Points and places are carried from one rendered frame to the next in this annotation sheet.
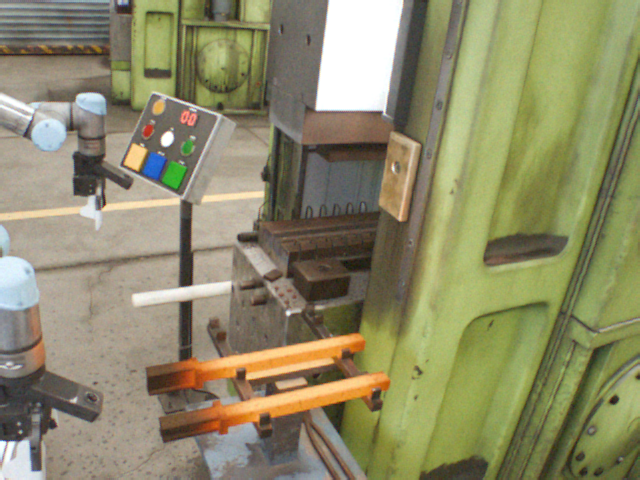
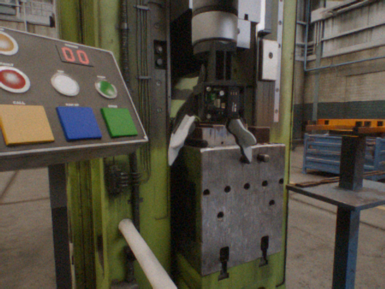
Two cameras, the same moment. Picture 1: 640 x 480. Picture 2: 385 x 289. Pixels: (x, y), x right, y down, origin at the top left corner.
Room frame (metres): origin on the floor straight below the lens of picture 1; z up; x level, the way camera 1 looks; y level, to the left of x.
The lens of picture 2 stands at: (1.48, 1.11, 1.02)
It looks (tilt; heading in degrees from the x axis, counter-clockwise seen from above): 7 degrees down; 273
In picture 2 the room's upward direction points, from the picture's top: straight up
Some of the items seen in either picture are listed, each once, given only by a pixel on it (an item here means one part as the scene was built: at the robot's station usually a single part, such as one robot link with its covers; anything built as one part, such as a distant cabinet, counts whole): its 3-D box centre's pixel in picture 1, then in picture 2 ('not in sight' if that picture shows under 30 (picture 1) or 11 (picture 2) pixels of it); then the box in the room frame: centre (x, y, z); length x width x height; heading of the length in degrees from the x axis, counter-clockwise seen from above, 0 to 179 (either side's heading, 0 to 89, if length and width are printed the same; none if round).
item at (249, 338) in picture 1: (340, 326); (207, 187); (1.48, -0.08, 0.69); 0.56 x 0.38 x 0.45; 121
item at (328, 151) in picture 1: (373, 144); (199, 66); (1.52, -0.09, 1.24); 0.30 x 0.07 x 0.06; 121
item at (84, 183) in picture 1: (90, 172); (215, 85); (1.47, 0.66, 1.07); 0.09 x 0.08 x 0.12; 106
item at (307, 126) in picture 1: (360, 113); (198, 45); (1.52, -0.04, 1.32); 0.42 x 0.20 x 0.10; 121
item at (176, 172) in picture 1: (175, 176); (118, 123); (1.69, 0.48, 1.01); 0.07 x 0.05 x 0.07; 56
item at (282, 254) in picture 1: (341, 238); (198, 130); (1.52, -0.04, 0.96); 0.42 x 0.20 x 0.09; 121
